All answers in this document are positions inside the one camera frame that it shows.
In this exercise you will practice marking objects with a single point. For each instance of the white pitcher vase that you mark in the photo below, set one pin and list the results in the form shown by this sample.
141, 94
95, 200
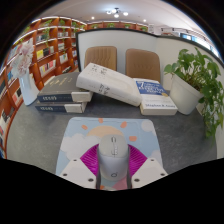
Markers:
28, 91

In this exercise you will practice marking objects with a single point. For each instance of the cloud and sun mouse pad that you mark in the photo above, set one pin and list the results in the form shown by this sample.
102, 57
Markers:
80, 136

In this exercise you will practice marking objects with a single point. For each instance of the tall wooden bookshelf unit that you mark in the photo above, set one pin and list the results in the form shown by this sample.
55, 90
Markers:
50, 53

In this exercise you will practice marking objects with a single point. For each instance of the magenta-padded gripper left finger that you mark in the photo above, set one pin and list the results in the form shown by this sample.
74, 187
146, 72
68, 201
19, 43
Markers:
80, 171

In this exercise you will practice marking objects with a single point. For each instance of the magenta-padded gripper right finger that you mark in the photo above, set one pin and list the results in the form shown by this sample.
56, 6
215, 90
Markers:
148, 171

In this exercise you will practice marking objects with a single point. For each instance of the blue and white book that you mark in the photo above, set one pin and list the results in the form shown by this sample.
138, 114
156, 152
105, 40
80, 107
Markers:
156, 100

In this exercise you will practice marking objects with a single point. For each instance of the white computer mouse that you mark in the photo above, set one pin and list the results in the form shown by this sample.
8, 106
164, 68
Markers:
112, 160

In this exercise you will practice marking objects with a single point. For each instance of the pink and white flower bouquet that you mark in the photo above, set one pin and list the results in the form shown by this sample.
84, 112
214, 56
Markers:
23, 60

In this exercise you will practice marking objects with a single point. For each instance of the ceiling light cluster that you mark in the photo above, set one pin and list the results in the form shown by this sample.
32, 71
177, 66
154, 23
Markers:
116, 12

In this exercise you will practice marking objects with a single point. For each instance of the thick white book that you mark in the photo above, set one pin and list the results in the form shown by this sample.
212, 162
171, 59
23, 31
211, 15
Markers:
106, 83

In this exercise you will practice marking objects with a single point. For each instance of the green plant in white pot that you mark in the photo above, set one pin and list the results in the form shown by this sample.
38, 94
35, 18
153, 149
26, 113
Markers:
185, 93

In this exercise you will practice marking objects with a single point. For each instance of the tan upholstered chair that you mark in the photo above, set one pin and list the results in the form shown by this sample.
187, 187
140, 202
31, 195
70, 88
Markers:
100, 56
143, 63

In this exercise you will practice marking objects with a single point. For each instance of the window with curtains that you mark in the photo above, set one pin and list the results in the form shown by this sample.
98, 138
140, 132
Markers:
193, 38

